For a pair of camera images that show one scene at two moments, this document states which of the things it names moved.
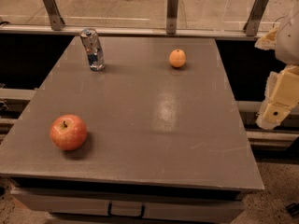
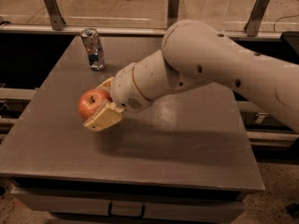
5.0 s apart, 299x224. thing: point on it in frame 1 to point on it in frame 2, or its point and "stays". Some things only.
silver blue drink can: x=92 y=42 stays
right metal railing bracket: x=255 y=14 stays
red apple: x=68 y=132 to x=91 y=101
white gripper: x=289 y=46 to x=124 y=89
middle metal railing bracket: x=173 y=1 stays
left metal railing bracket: x=54 y=14 stays
